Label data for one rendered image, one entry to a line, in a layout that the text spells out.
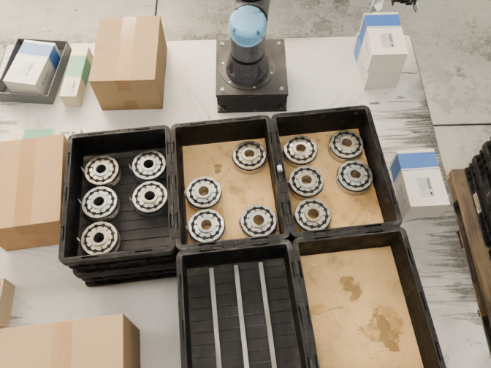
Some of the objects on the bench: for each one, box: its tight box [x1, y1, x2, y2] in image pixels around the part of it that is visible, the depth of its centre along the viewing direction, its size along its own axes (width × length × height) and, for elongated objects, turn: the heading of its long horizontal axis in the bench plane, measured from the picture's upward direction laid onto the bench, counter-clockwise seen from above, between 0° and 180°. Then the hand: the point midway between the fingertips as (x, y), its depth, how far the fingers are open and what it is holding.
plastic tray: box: [0, 38, 72, 104], centre depth 179 cm, size 27×20×5 cm
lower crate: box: [73, 264, 177, 287], centre depth 146 cm, size 40×30×12 cm
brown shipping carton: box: [0, 134, 67, 251], centre depth 148 cm, size 30×22×16 cm
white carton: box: [389, 148, 450, 219], centre depth 152 cm, size 20×12×9 cm, turn 4°
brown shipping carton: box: [89, 16, 167, 111], centre depth 173 cm, size 30×22×16 cm
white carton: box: [353, 32, 403, 90], centre depth 177 cm, size 20×12×9 cm, turn 6°
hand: (391, 11), depth 156 cm, fingers open, 14 cm apart
